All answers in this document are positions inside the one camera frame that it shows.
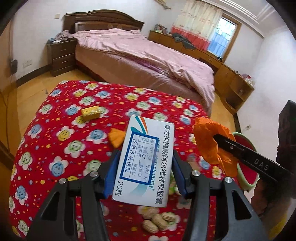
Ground floral red curtain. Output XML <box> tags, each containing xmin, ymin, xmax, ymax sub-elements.
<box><xmin>171</xmin><ymin>1</ymin><xmax>223</xmax><ymax>51</ymax></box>

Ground small orange wrapper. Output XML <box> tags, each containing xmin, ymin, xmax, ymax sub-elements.
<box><xmin>108</xmin><ymin>128</ymin><xmax>126</xmax><ymax>149</ymax></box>

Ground pink bed quilt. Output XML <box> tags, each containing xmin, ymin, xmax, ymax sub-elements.
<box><xmin>73</xmin><ymin>28</ymin><xmax>215</xmax><ymax>108</ymax></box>

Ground dark wooden headboard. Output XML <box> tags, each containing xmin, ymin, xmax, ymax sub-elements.
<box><xmin>62</xmin><ymin>9</ymin><xmax>144</xmax><ymax>34</ymax></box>

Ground peanut in shell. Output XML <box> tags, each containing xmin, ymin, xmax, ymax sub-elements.
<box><xmin>142</xmin><ymin>220</ymin><xmax>159</xmax><ymax>233</ymax></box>
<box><xmin>152</xmin><ymin>214</ymin><xmax>168</xmax><ymax>230</ymax></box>
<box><xmin>141</xmin><ymin>207</ymin><xmax>159</xmax><ymax>219</ymax></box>
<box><xmin>161</xmin><ymin>212</ymin><xmax>177</xmax><ymax>222</ymax></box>

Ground yellow green bean cake box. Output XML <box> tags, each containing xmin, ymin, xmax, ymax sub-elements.
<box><xmin>81</xmin><ymin>106</ymin><xmax>101</xmax><ymax>121</ymax></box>

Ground green red trash basket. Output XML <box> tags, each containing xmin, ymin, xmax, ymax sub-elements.
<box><xmin>232</xmin><ymin>131</ymin><xmax>261</xmax><ymax>192</ymax></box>

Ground red smiley flower quilt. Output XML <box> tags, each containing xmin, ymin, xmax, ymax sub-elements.
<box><xmin>9</xmin><ymin>80</ymin><xmax>225</xmax><ymax>238</ymax></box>

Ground clothes on nightstand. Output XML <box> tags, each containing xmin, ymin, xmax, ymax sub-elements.
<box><xmin>47</xmin><ymin>30</ymin><xmax>73</xmax><ymax>45</ymax></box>

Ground dark clothes on cabinet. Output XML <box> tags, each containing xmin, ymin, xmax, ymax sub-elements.
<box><xmin>171</xmin><ymin>33</ymin><xmax>196</xmax><ymax>49</ymax></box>

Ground long wooden cabinet desk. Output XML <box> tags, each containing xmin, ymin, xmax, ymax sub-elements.
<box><xmin>147</xmin><ymin>29</ymin><xmax>255</xmax><ymax>115</ymax></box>

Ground dark wooden nightstand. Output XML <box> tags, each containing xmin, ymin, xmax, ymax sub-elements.
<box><xmin>46</xmin><ymin>38</ymin><xmax>77</xmax><ymax>77</ymax></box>

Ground white medicine box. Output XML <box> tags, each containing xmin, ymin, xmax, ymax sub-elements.
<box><xmin>112</xmin><ymin>115</ymin><xmax>175</xmax><ymax>208</ymax></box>

